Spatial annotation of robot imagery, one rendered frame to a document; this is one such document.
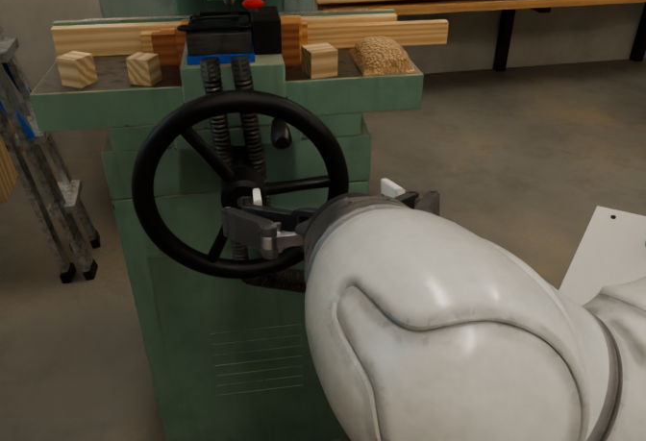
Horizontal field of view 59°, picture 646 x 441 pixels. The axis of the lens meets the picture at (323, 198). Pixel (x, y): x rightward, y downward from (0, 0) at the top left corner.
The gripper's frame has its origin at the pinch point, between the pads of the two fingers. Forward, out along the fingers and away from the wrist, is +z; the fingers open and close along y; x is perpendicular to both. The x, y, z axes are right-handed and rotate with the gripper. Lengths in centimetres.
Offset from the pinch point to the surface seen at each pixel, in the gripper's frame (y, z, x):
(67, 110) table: 33.5, 33.1, -9.9
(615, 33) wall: -238, 299, -35
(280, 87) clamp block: 2.2, 22.5, -11.5
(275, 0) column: -1, 63, -29
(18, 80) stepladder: 72, 123, -18
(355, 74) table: -10.6, 33.7, -13.0
